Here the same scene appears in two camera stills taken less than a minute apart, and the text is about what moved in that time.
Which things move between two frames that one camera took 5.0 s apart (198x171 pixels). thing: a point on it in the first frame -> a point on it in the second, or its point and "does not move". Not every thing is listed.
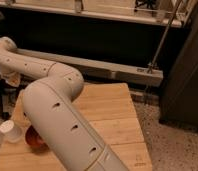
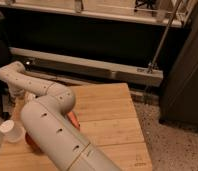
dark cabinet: (182, 92) does not move
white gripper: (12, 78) -> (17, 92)
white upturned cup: (11, 132) does not move
